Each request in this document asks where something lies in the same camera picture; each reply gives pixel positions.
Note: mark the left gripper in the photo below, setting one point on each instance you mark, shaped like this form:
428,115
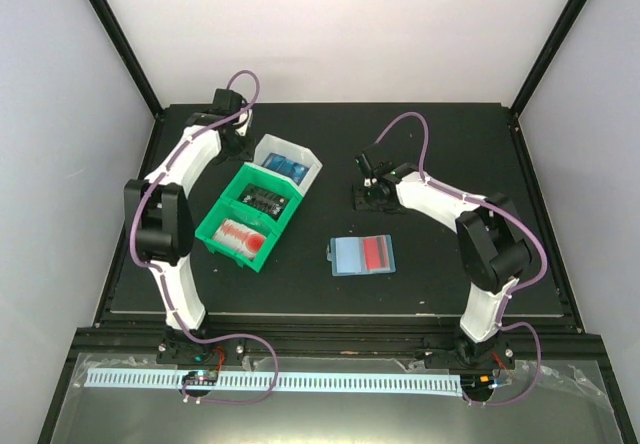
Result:
248,152

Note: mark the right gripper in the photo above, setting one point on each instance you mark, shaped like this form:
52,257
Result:
388,206

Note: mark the white bin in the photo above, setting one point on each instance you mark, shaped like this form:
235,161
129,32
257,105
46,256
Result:
273,144

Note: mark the blue card holder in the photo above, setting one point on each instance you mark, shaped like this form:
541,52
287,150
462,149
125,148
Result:
347,257

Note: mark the green front bin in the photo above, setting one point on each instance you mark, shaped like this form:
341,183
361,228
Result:
205,230

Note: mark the green bin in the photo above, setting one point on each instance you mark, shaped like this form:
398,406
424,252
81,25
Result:
251,174
205,230

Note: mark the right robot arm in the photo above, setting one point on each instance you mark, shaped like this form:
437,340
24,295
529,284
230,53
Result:
494,252

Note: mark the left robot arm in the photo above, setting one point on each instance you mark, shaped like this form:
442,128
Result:
159,221

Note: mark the blue cards stack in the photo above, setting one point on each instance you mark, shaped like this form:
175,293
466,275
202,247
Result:
286,167

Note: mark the black vip cards stack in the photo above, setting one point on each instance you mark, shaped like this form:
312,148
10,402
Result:
263,200

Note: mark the red white cards stack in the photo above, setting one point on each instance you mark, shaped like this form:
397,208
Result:
239,238

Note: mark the small circuit board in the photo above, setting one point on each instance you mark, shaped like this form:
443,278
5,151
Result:
201,378

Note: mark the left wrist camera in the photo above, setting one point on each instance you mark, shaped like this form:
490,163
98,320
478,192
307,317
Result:
243,124

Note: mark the black aluminium frame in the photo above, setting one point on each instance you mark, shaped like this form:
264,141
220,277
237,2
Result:
568,338

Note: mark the white slotted cable duct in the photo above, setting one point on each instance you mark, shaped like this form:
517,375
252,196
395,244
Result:
305,382

